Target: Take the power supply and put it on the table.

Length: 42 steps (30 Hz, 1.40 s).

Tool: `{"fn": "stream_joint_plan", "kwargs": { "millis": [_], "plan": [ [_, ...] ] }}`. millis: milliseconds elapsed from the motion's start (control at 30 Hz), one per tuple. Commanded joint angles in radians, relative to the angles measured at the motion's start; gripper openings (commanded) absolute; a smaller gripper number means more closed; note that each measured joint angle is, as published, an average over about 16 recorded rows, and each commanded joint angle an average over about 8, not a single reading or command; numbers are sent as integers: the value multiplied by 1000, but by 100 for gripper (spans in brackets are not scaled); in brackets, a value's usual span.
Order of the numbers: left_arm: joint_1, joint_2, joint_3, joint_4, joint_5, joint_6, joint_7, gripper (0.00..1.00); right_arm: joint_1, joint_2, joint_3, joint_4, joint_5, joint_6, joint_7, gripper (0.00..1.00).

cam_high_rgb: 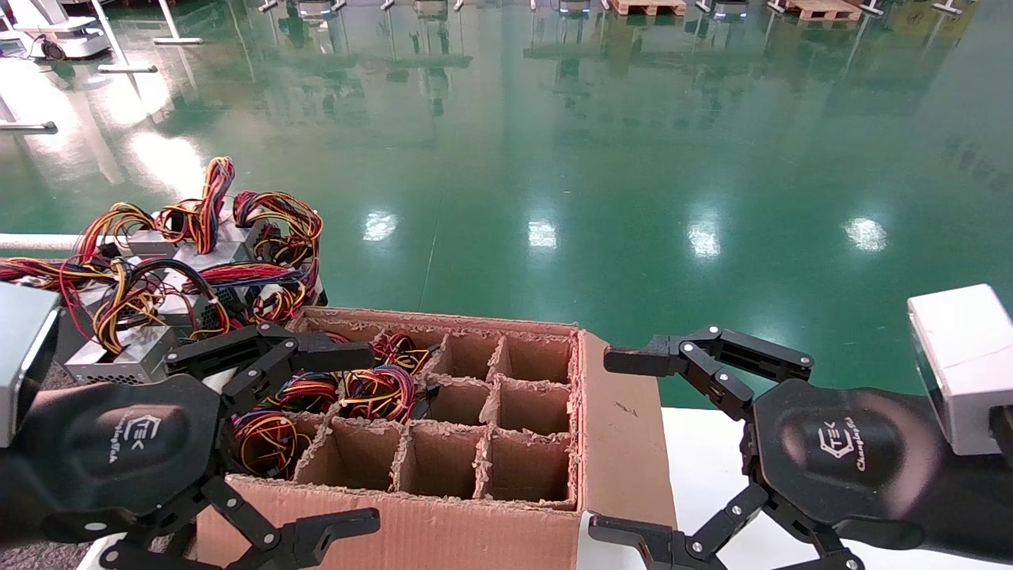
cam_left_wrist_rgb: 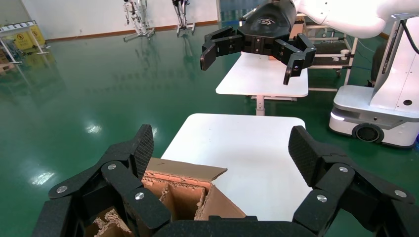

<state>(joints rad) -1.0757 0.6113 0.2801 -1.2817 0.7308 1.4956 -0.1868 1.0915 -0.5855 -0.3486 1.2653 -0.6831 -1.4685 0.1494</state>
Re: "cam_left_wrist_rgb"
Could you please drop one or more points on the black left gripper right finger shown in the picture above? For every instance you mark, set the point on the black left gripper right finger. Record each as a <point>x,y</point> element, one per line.
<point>340,189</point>

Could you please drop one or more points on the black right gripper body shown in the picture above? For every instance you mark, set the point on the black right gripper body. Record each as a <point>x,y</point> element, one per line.
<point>268,29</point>

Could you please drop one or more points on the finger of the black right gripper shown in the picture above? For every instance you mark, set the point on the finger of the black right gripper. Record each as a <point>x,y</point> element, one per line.
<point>298,55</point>
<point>219,44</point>

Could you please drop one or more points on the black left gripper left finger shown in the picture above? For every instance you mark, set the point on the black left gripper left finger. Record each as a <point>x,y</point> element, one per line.
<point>121,181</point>

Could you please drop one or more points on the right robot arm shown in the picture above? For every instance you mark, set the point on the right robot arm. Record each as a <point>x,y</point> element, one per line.
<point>343,16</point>

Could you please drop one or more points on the white trolley cart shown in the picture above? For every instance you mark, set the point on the white trolley cart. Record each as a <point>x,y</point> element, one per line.
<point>329,49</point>

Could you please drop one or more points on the white rolling stand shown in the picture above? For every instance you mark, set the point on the white rolling stand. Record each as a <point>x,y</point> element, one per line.
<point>143,30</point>
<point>183,27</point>

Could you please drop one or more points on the white side table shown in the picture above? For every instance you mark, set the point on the white side table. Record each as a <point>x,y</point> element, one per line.
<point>258,78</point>

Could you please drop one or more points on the brown cardboard box with dividers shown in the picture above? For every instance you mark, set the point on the brown cardboard box with dividers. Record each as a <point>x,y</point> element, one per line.
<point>183,170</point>

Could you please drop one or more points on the white robot mobile base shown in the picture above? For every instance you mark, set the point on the white robot mobile base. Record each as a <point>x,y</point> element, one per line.
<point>360,108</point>

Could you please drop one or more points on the white robot torso column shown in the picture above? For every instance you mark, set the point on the white robot torso column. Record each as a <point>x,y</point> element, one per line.
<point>402,75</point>

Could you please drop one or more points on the yellow warning sign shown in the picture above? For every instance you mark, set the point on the yellow warning sign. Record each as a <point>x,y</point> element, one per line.
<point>37,35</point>
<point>23,41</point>

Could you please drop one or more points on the white barrier frame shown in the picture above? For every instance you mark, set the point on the white barrier frame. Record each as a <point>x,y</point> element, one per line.
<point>19,27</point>

